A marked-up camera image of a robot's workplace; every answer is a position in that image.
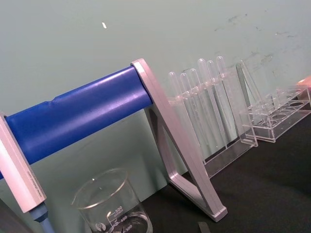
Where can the clear plastic test tube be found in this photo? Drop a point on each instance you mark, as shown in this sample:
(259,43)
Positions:
(184,83)
(173,82)
(220,65)
(194,77)
(202,68)
(211,70)

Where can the blue and grey pipette stand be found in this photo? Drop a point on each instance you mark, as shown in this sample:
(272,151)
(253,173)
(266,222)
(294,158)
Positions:
(85,109)

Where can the clear glass beaker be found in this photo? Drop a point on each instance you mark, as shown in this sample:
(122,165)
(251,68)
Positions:
(109,194)

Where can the clear acrylic tube rack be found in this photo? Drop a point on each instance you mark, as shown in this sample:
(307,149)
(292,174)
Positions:
(247,102)

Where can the small dark grey strip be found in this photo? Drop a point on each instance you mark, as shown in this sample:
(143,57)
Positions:
(204,228)

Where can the clear acrylic rack with holes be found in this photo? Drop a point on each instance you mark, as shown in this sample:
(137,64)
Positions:
(279,123)

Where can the black table cloth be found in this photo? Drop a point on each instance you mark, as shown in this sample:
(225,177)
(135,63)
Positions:
(267,189)

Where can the grey pipette with blue shaft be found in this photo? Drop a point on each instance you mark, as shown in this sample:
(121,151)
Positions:
(22,170)

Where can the pink object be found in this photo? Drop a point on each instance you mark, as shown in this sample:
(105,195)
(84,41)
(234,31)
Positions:
(305,85)

